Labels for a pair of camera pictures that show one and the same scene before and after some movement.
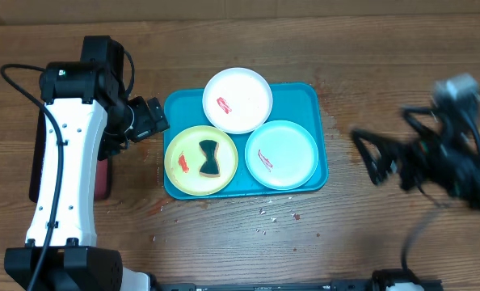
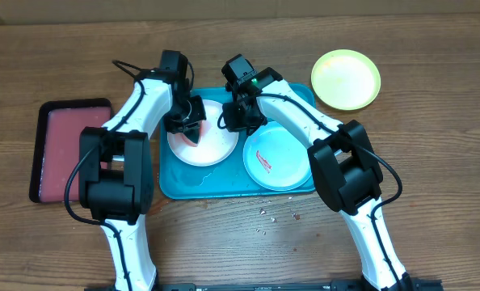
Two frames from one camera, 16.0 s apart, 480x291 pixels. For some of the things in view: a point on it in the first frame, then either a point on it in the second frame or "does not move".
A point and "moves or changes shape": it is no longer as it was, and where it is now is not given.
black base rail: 372,285 does not move
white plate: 237,100 moves or changes shape
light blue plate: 281,155 does not move
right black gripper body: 427,162 → 238,120
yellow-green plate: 184,157 → 345,79
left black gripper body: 146,120 → 187,115
